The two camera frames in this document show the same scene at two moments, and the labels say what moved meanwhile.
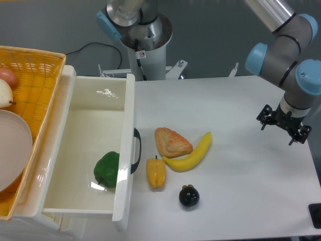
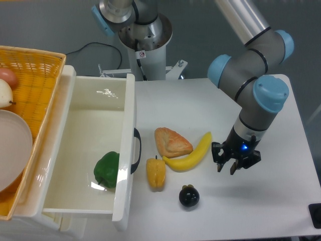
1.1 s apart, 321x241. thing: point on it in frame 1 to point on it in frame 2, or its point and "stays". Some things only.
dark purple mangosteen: [189, 196] stays
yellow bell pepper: [156, 169] stays
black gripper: [290, 123] to [237, 146]
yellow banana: [192, 160] stays
